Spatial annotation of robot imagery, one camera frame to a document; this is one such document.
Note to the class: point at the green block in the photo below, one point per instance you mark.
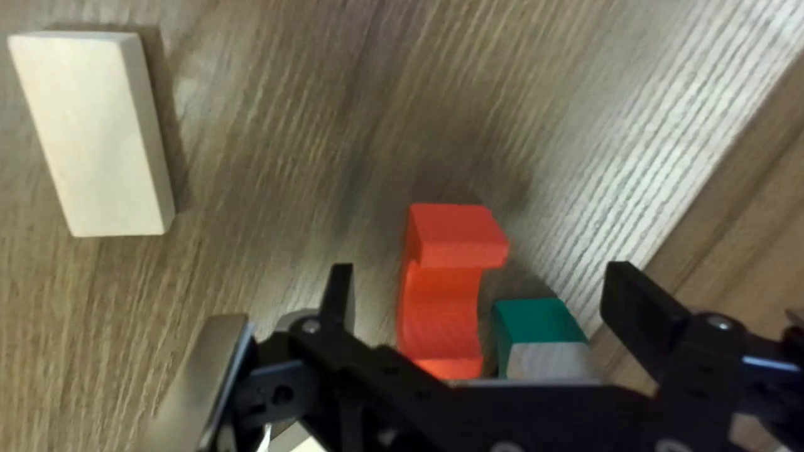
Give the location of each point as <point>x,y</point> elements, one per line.
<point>537,322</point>

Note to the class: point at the orange notched block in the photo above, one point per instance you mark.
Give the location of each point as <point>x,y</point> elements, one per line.
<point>442,291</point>

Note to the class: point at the flat wooden block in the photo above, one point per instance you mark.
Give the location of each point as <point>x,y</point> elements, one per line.
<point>91,133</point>

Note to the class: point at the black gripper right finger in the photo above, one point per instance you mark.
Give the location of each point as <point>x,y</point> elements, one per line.
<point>636,303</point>

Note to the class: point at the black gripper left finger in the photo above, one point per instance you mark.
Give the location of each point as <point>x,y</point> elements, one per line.
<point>338,301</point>

